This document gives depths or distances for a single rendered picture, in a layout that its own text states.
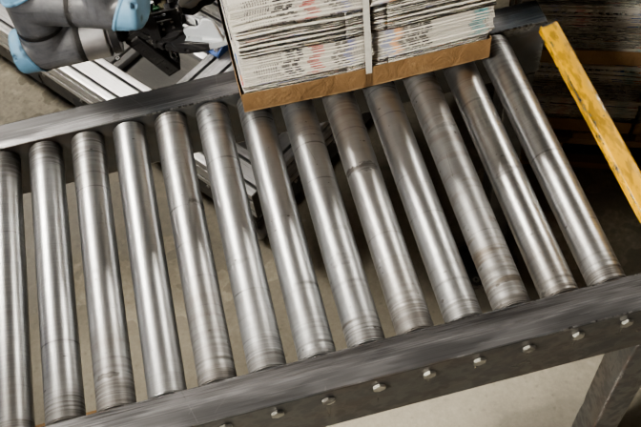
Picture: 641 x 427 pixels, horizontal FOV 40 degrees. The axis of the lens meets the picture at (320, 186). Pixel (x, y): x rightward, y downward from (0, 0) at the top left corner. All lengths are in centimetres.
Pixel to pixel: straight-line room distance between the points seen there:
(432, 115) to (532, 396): 84
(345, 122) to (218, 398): 45
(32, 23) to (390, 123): 55
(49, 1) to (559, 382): 128
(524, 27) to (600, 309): 49
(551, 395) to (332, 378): 94
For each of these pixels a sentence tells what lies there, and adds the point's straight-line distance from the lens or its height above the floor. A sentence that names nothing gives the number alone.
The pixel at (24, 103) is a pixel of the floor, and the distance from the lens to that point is 260.
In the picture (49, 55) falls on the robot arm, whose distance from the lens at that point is 146.
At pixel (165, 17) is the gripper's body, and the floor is 85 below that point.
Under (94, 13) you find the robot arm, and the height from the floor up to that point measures 94.
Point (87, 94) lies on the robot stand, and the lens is 229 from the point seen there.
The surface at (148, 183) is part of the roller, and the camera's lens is 131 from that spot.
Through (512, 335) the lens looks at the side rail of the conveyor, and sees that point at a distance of 114.
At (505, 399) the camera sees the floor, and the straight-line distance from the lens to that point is 197.
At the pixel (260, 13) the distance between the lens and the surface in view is 118.
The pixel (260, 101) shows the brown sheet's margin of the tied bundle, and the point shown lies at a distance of 131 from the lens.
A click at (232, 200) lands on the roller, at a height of 80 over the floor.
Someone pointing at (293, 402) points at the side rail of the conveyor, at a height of 79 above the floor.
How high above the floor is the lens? 183
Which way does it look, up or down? 56 degrees down
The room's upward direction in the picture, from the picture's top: 8 degrees counter-clockwise
